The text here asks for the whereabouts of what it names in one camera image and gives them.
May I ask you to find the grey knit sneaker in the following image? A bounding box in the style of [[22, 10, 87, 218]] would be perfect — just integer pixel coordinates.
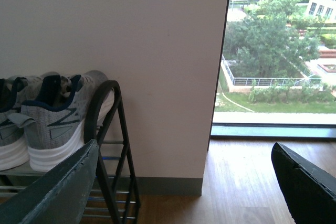
[[1, 76, 43, 170], [9, 70, 108, 172]]

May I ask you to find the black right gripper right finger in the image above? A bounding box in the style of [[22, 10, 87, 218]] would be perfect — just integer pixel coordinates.
[[271, 142, 335, 223]]

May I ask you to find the black metal shoe rack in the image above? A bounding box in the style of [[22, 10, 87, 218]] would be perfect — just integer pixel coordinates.
[[0, 79, 141, 224]]

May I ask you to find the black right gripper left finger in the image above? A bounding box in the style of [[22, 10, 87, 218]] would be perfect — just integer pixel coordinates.
[[12, 140, 99, 223]]

